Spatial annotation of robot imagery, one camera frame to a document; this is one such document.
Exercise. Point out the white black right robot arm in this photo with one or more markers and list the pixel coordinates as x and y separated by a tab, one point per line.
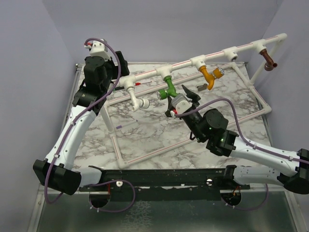
289	169

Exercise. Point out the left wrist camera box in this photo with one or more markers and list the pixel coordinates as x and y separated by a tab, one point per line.
98	49

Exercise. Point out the brown plastic faucet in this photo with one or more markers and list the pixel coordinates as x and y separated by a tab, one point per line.
269	62

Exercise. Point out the white plastic faucet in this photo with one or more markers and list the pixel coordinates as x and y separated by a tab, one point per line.
136	102

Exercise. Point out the red capped white pen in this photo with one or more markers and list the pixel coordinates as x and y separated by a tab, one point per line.
142	83

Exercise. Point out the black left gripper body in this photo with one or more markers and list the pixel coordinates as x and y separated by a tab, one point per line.
124	71

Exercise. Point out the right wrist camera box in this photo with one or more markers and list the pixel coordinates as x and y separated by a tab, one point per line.
180	104

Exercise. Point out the green black highlighter marker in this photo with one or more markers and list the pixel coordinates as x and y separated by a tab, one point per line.
118	88

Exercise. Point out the small grey metal piece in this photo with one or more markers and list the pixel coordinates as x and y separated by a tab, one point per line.
202	87

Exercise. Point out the green plastic faucet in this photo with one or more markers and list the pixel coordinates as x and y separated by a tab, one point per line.
169	92

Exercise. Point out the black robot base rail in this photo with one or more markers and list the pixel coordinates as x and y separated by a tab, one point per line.
165	184

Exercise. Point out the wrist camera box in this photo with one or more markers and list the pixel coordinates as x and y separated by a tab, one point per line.
180	104
98	49

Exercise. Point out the purple capped white pen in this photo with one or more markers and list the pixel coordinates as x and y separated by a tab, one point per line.
126	124

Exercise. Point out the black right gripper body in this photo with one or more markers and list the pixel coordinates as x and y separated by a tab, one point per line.
194	116

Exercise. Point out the white PVC pipe frame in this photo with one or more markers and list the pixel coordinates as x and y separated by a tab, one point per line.
224	59

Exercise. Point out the aluminium table edge frame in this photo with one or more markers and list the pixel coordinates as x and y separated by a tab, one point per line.
78	71

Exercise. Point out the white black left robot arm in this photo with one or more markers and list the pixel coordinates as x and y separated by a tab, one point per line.
56	170

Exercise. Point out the yellow plastic faucet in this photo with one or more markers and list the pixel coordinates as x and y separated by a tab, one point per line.
211	77

